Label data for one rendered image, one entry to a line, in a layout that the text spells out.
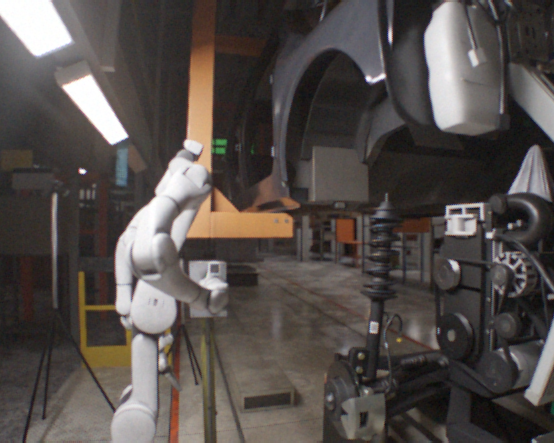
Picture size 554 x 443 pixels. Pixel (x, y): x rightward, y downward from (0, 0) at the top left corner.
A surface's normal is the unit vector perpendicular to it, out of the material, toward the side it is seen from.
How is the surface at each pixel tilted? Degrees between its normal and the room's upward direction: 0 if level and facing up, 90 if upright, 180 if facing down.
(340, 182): 90
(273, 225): 90
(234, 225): 90
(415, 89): 90
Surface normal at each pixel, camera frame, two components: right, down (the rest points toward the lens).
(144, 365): 0.18, -0.04
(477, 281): -0.97, 0.00
